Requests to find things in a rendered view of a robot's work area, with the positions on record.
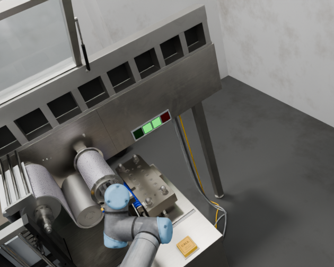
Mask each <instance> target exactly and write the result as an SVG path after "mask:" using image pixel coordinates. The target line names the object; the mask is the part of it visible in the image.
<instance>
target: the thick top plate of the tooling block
mask: <svg viewBox="0 0 334 267"><path fill-rule="evenodd" d="M137 157H138V158H139V161H138V162H137V163H134V162H133V158H131V159H130V160H128V161H126V162H125V163H123V164H122V165H123V166H124V168H125V170H124V171H123V172H120V171H119V169H118V167H117V168H115V170H116V172H117V174H118V175H119V177H121V178H122V180H123V179H124V178H126V177H128V179H129V180H130V181H131V183H132V184H133V185H134V187H135V189H134V190H133V191H132V192H133V194H134V195H135V197H136V198H137V199H138V201H139V202H140V203H141V204H142V203H143V202H144V203H145V199H146V198H150V199H151V201H152V202H153V206H152V207H150V208H148V207H147V208H144V206H143V205H142V207H143V209H144V210H145V211H146V213H147V214H148V215H149V217H155V216H157V215H158V214H159V213H161V212H162V211H163V210H165V209H166V208H168V207H169V206H170V205H172V204H173V203H175V202H176V201H177V200H178V199H177V197H176V194H175V192H174V191H173V190H172V189H171V188H170V187H169V186H168V185H167V184H166V183H165V182H164V181H163V180H162V179H161V178H160V177H159V176H158V174H157V173H156V172H155V171H154V170H153V169H152V168H151V167H150V166H149V165H148V164H147V163H146V162H145V161H144V160H143V159H142V158H141V157H140V155H139V154H138V155H137ZM123 182H124V180H123ZM162 185H164V186H165V187H166V188H167V189H168V191H169V192H168V194H166V195H162V194H161V186H162ZM145 204H146V203H145Z"/></svg>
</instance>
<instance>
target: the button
mask: <svg viewBox="0 0 334 267"><path fill-rule="evenodd" d="M176 246H177V248H178V249H179V250H180V252H181V253H182V254H183V255H184V257H187V256H188V255H190V254H191V253H192V252H194V251H195V250H196V249H197V248H198V247H197V245H196V244H195V243H194V242H193V240H192V239H191V238H190V237H189V236H186V237H185V238H184V239H183V240H181V241H180V242H179V243H177V244H176Z"/></svg>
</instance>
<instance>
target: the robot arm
mask: <svg viewBox="0 0 334 267"><path fill-rule="evenodd" d="M114 180H115V182H116V183H115V182H114ZM99 190H100V191H101V193H102V194H103V196H104V199H105V200H104V231H103V233H104V244H105V246H106V247H108V248H123V247H126V246H127V245H128V242H132V244H131V246H130V248H129V250H128V252H127V254H126V255H125V257H124V259H123V261H122V263H121V265H120V267H151V266H152V264H153V261H154V259H155V256H156V254H157V251H158V249H159V247H160V244H168V243H169V242H170V241H171V239H172V235H173V226H172V222H171V220H170V219H169V218H161V217H135V216H131V214H130V212H129V210H128V202H129V199H130V194H129V191H128V189H127V188H126V187H125V186H124V185H122V184H118V182H117V180H116V179H115V178H113V179H112V180H109V181H108V182H106V183H105V184H102V185H101V187H99Z"/></svg>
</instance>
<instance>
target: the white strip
mask: <svg viewBox="0 0 334 267"><path fill-rule="evenodd" d="M0 201H1V208H2V214H3V217H5V218H6V219H8V220H9V221H10V222H11V223H14V222H15V221H17V220H18V219H20V218H21V215H20V211H18V212H16V213H15V214H13V215H11V216H10V215H9V214H8V213H7V212H6V211H5V210H4V208H6V207H7V203H6V198H5V192H4V187H3V181H2V176H1V170H0ZM56 266H57V267H64V266H63V265H62V264H61V263H58V264H57V265H56Z"/></svg>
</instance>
